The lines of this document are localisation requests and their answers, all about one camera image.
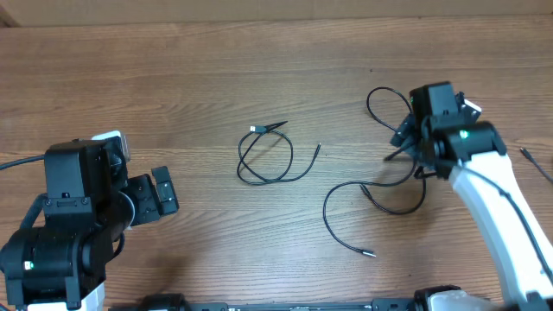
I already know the long black USB cable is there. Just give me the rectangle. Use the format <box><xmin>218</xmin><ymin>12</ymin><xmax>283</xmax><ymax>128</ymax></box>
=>
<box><xmin>321</xmin><ymin>86</ymin><xmax>429</xmax><ymax>259</ymax></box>

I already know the short black USB cable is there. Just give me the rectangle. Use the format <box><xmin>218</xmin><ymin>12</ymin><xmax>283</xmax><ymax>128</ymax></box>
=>
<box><xmin>236</xmin><ymin>120</ymin><xmax>322</xmax><ymax>187</ymax></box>

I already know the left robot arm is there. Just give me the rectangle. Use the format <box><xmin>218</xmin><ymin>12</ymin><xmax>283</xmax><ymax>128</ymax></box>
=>
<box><xmin>1</xmin><ymin>136</ymin><xmax>179</xmax><ymax>310</ymax></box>

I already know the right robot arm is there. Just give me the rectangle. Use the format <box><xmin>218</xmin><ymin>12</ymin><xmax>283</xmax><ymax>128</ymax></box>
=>
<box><xmin>396</xmin><ymin>81</ymin><xmax>552</xmax><ymax>310</ymax></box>

